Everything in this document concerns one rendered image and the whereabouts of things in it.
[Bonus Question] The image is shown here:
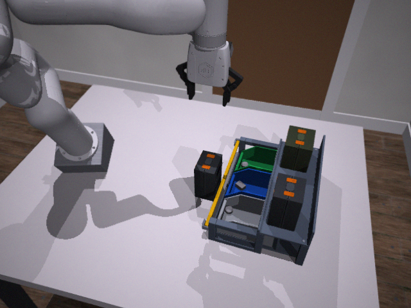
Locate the green open bin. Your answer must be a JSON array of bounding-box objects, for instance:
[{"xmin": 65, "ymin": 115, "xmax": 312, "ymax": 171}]
[{"xmin": 234, "ymin": 146, "xmax": 277, "ymax": 173}]

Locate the blue open bin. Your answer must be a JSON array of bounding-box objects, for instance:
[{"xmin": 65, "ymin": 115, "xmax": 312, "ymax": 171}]
[{"xmin": 225, "ymin": 169, "xmax": 271, "ymax": 200}]

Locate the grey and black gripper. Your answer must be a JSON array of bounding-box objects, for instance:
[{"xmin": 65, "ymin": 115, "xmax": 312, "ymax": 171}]
[{"xmin": 176, "ymin": 40, "xmax": 243, "ymax": 107}]

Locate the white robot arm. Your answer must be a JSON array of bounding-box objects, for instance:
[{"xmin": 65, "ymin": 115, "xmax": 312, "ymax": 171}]
[{"xmin": 0, "ymin": 0, "xmax": 229, "ymax": 162}]

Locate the yellow bar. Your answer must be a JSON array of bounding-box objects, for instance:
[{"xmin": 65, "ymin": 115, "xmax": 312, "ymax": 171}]
[{"xmin": 205, "ymin": 141, "xmax": 240, "ymax": 227}]

